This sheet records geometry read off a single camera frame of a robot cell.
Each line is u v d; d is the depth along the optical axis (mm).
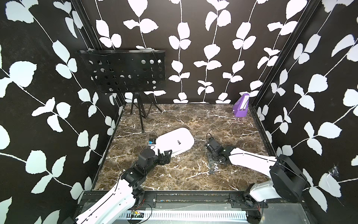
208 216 701
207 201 750
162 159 698
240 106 1074
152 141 690
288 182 429
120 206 570
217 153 672
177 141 954
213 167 858
